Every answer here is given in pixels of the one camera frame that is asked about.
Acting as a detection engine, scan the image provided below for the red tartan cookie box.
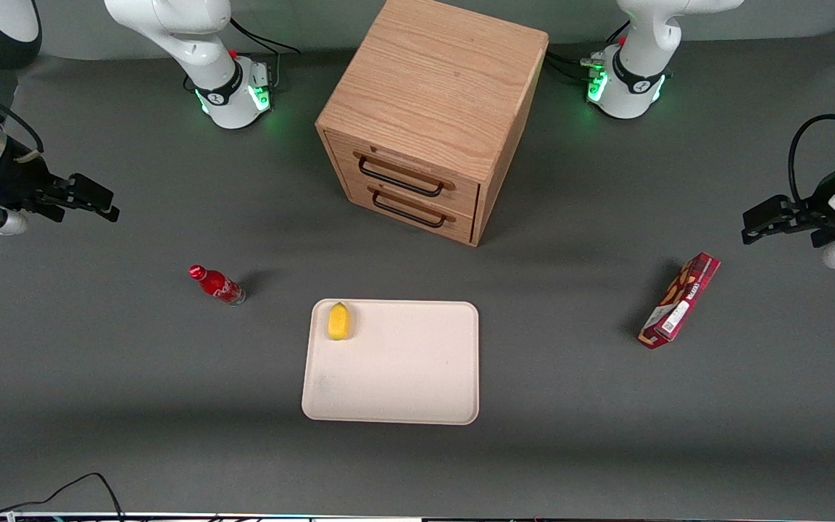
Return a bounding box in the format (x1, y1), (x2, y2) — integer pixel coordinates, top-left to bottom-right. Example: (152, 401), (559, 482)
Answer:
(638, 252), (721, 350)

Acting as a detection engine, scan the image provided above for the wooden drawer with short handle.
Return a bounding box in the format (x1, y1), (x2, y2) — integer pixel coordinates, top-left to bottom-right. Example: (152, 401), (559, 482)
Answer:
(344, 180), (478, 245)

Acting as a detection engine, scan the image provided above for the black cable at table edge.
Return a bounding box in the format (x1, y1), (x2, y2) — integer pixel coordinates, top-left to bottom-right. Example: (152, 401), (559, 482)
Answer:
(0, 473), (125, 522)

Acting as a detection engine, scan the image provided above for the black right arm base cable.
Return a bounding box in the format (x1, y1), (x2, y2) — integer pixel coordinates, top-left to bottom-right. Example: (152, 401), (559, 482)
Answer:
(228, 17), (302, 89)

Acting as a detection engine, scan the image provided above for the cream plastic tray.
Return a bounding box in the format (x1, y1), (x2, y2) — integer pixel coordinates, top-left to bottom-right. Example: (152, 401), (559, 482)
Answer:
(302, 299), (480, 426)

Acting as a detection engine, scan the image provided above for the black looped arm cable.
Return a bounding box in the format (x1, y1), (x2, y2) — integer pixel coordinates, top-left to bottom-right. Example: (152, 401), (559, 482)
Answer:
(788, 114), (835, 205)

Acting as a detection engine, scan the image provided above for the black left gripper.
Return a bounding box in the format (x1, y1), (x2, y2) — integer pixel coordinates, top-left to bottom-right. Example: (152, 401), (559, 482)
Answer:
(741, 161), (835, 249)

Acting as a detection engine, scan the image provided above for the black arm base cable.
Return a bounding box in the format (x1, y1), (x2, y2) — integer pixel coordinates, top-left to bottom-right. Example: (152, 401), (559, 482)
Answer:
(228, 17), (302, 89)
(544, 48), (607, 82)

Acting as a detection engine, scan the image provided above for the wooden drawer with long handle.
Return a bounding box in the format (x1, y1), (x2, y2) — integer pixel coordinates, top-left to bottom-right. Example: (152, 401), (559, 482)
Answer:
(325, 130), (481, 220)

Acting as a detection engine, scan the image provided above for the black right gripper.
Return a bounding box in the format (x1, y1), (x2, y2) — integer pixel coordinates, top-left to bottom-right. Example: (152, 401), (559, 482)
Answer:
(0, 154), (120, 234)

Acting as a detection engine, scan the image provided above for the wooden drawer cabinet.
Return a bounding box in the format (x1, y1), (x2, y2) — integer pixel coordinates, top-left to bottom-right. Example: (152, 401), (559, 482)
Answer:
(315, 0), (550, 248)

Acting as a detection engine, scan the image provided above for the red coke bottle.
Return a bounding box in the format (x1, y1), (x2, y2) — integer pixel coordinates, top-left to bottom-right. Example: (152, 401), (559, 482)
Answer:
(188, 265), (246, 306)

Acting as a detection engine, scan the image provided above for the black left arm base cable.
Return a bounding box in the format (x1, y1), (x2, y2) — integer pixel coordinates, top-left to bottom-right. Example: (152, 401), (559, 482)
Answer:
(544, 48), (607, 82)

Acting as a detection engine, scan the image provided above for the yellow lemon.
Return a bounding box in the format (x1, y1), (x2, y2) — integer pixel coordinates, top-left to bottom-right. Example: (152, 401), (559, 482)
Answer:
(327, 302), (352, 341)

